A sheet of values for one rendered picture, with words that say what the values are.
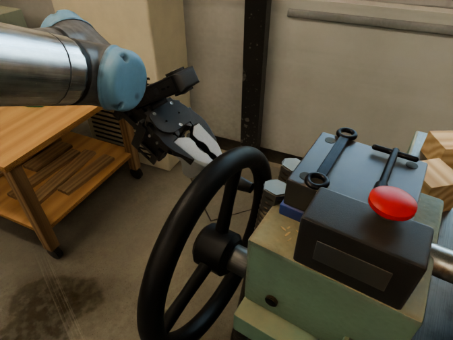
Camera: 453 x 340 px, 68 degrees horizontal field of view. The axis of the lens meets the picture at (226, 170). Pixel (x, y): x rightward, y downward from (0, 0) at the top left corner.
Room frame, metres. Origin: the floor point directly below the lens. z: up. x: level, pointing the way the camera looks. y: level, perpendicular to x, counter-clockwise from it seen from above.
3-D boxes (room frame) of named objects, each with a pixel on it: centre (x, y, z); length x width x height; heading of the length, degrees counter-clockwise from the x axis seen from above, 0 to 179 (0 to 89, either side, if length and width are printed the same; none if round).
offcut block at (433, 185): (0.29, -0.23, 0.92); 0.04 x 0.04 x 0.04; 12
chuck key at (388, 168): (0.21, -0.13, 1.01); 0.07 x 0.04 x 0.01; 148
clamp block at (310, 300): (0.20, -0.11, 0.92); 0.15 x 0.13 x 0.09; 148
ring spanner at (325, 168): (0.24, -0.09, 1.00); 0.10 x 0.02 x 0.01; 148
